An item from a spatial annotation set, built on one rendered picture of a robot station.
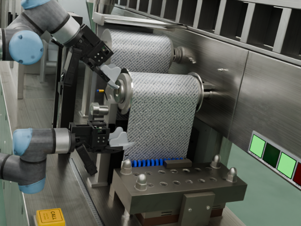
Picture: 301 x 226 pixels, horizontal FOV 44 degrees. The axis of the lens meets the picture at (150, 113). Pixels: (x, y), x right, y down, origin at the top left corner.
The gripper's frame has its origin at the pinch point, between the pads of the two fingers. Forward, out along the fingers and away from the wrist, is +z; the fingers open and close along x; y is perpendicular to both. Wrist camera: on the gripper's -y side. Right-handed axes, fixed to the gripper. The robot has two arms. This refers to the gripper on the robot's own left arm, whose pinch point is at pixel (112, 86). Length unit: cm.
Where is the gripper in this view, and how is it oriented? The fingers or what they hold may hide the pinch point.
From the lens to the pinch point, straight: 115.3
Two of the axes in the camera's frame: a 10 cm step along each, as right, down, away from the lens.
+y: 7.0, -7.2, 0.3
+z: 6.0, 6.1, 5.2
